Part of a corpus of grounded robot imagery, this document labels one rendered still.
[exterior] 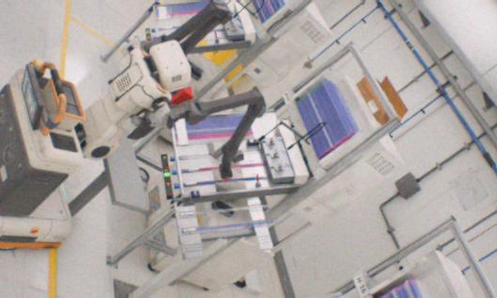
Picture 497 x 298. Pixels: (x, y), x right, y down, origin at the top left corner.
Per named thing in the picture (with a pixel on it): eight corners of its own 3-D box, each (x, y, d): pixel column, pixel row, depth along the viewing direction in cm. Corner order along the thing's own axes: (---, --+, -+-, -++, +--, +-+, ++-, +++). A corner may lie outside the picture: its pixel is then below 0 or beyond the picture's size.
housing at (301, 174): (292, 191, 330) (296, 175, 320) (273, 136, 364) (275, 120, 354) (305, 190, 332) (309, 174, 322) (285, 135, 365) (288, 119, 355)
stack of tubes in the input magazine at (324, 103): (318, 158, 316) (354, 131, 306) (294, 102, 351) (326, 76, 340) (329, 167, 324) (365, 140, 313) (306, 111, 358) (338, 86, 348)
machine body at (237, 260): (144, 272, 357) (208, 224, 333) (137, 192, 405) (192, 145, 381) (212, 296, 397) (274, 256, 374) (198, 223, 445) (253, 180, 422)
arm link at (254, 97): (261, 81, 276) (271, 94, 271) (257, 99, 286) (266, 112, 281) (179, 101, 259) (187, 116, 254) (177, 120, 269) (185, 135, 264)
